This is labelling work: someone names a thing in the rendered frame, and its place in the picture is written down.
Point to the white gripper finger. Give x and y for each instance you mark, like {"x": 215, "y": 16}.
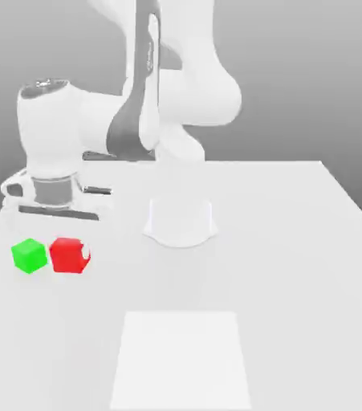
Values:
{"x": 86, "y": 251}

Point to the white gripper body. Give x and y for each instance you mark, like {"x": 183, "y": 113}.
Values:
{"x": 58, "y": 213}

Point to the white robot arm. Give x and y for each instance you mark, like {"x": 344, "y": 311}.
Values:
{"x": 174, "y": 102}

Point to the small red cube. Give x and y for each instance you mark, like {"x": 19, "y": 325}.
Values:
{"x": 66, "y": 256}

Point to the small green cube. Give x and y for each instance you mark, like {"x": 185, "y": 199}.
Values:
{"x": 29, "y": 256}

